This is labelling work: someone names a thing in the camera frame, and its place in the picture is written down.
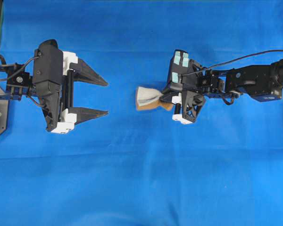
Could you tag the blue table cloth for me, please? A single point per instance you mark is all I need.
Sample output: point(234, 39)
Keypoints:
point(141, 168)

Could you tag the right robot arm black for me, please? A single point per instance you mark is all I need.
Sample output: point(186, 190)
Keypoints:
point(261, 82)

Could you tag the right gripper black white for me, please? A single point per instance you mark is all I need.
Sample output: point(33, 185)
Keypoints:
point(187, 105)

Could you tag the orange and white sponge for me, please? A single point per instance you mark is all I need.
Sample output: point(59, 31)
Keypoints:
point(148, 99)

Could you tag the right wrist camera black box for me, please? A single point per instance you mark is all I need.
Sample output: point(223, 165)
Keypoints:
point(180, 64)

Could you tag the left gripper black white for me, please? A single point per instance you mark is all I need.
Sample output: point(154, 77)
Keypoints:
point(75, 69)

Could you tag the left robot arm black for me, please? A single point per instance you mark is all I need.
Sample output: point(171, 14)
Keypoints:
point(20, 81)

